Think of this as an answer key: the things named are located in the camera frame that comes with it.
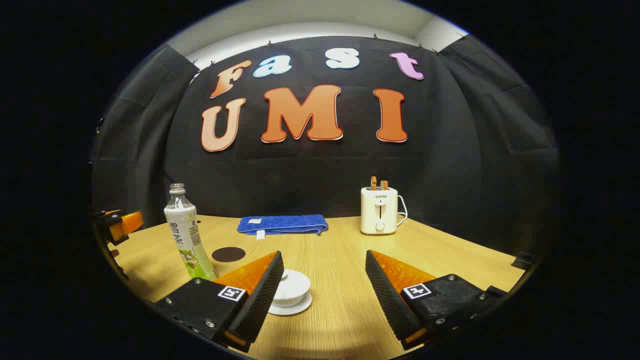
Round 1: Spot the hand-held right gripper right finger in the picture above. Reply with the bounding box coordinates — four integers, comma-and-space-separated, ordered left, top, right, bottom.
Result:
365, 250, 508, 351

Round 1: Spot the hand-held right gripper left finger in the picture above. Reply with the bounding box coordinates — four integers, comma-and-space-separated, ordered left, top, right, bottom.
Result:
152, 250, 285, 354

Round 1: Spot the white teacup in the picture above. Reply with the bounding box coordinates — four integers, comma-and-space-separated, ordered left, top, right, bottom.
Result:
272, 280, 311, 307

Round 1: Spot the dark round coaster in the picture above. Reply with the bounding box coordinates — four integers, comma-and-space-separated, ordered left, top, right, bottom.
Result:
211, 246, 246, 263

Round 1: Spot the clear water bottle green label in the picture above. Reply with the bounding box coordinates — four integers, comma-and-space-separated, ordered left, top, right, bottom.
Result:
164, 183, 218, 281

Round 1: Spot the white saucer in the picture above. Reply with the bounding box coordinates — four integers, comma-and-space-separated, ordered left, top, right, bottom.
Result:
267, 290, 313, 316

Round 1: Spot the blue folded towel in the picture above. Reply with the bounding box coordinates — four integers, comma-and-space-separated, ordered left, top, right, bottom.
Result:
236, 214, 329, 240

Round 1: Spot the cream toaster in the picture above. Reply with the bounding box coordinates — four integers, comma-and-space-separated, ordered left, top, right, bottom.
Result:
360, 186, 399, 236

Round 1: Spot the black backdrop cloth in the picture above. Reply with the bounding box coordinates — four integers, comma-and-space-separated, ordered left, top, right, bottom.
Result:
90, 35, 560, 261

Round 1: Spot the black table clamp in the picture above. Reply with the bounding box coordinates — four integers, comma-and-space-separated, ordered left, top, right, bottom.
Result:
511, 251, 537, 272

